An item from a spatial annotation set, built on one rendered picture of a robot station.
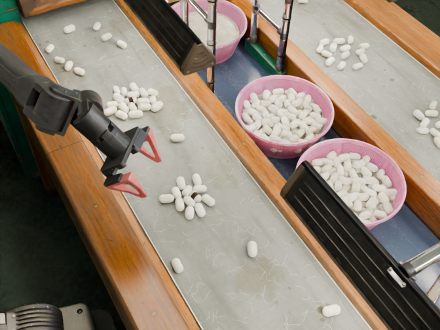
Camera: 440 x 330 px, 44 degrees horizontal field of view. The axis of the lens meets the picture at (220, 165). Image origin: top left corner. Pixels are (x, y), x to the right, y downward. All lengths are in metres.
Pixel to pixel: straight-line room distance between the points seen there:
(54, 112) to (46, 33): 0.82
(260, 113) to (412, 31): 0.60
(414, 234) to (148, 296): 0.67
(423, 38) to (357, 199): 0.67
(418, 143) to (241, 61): 0.61
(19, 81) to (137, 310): 0.50
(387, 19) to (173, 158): 0.87
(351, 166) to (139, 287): 0.62
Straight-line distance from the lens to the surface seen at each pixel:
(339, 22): 1.88
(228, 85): 1.69
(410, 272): 0.83
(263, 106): 1.55
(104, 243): 1.24
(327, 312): 1.18
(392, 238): 1.41
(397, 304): 0.84
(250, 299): 1.19
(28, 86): 1.08
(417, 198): 1.44
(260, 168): 1.35
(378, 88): 1.66
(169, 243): 1.25
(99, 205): 1.30
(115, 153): 1.08
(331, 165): 1.42
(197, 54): 1.14
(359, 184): 1.40
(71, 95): 1.05
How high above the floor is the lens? 1.80
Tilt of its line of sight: 50 degrees down
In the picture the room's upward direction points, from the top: 2 degrees clockwise
